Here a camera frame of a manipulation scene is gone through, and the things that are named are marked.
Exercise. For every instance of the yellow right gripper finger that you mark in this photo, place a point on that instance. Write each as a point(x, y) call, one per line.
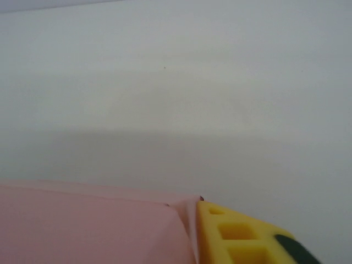
point(211, 247)

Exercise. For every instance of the pink cloth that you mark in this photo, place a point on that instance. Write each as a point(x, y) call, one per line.
point(82, 225)

